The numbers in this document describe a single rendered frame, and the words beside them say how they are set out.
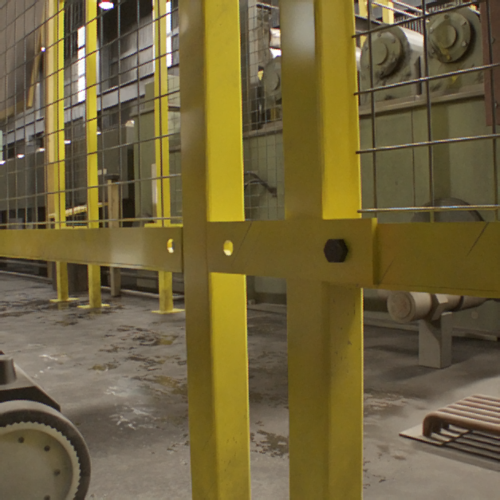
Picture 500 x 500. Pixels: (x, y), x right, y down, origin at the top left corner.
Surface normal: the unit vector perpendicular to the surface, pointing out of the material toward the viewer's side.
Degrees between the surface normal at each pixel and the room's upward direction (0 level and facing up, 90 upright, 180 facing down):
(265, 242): 90
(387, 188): 90
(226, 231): 90
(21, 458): 90
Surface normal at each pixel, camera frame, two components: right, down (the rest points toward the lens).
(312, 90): -0.77, 0.04
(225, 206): 0.63, 0.00
